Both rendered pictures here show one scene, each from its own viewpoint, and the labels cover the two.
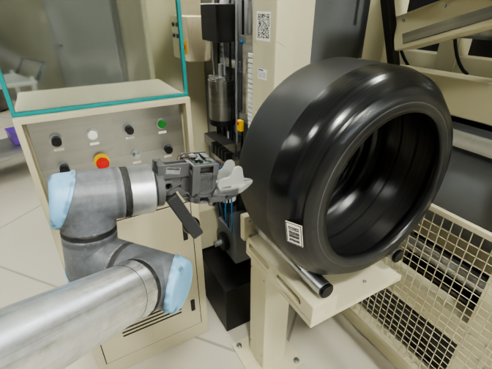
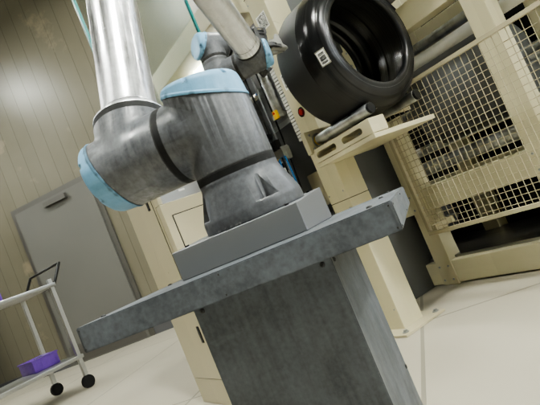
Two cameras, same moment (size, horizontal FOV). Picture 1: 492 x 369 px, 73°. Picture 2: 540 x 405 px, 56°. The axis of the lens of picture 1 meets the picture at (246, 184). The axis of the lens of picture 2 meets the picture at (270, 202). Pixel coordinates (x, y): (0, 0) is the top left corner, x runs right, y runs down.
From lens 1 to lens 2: 1.60 m
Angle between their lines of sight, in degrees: 32
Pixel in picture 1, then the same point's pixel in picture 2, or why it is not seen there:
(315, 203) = (324, 35)
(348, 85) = not seen: outside the picture
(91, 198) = (214, 34)
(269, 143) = (288, 34)
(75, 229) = (211, 49)
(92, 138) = not seen: hidden behind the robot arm
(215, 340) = not seen: hidden behind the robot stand
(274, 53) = (275, 28)
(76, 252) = (214, 60)
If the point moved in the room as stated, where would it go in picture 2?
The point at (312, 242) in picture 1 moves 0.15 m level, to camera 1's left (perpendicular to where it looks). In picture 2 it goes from (336, 61) to (298, 75)
